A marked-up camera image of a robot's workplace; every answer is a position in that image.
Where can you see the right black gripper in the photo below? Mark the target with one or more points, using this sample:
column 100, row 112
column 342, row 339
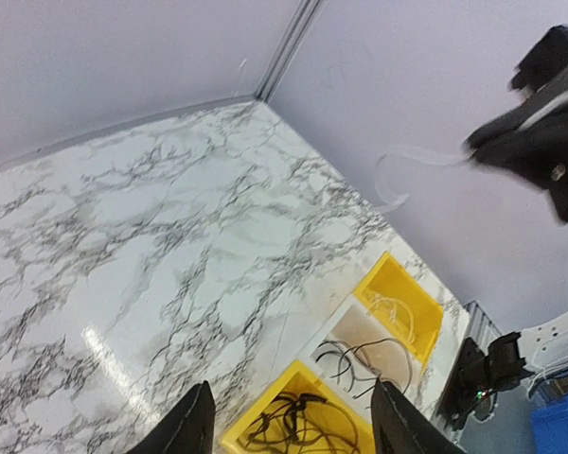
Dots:
column 531, row 142

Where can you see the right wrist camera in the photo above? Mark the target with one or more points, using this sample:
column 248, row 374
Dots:
column 543, row 62

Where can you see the white translucent bin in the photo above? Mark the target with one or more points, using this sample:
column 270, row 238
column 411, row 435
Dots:
column 361, row 344

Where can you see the left yellow bin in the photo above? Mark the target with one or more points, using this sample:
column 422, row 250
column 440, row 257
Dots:
column 299, row 413

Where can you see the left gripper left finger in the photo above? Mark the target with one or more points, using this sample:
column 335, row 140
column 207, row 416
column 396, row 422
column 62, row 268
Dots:
column 187, row 428

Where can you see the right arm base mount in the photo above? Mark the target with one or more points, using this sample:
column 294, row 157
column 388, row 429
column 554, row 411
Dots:
column 477, row 375

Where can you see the right yellow bin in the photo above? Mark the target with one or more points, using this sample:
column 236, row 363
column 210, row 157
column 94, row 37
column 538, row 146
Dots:
column 400, row 304

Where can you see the aluminium front rail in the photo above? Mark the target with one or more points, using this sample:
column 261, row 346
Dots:
column 481, row 327

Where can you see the yellow bin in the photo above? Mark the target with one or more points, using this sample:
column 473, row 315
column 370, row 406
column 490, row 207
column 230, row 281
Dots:
column 299, row 413
column 400, row 304

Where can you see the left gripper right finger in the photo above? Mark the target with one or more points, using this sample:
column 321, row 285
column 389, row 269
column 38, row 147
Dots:
column 400, row 428

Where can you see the blue plastic bin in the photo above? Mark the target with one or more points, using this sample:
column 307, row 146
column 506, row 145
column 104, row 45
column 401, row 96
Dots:
column 550, row 428

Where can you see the small black cable remnant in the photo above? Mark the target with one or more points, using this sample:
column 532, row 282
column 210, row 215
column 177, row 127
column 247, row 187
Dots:
column 353, row 370

